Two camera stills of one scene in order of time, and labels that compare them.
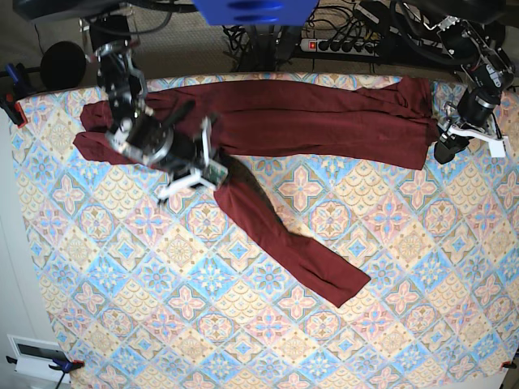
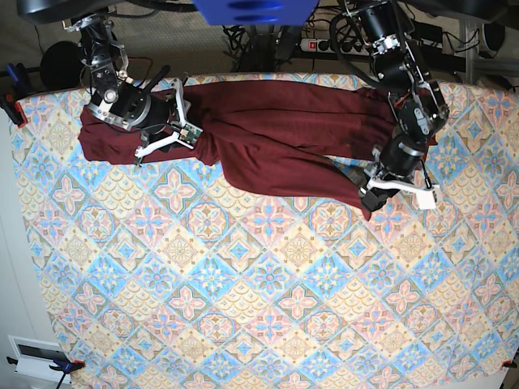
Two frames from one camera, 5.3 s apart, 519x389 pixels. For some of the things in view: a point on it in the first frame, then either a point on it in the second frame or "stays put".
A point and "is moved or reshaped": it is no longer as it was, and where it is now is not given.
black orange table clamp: x=13 y=109 stays put
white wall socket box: x=34 y=356 stays put
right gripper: x=474 y=109 → x=401 y=154
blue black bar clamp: x=63 y=367 stays put
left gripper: x=186 y=154 → x=141 y=107
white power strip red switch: x=339 y=46 stays put
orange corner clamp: x=508 y=365 stays put
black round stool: x=62 y=66 stays put
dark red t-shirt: x=388 y=122 is moved or reshaped
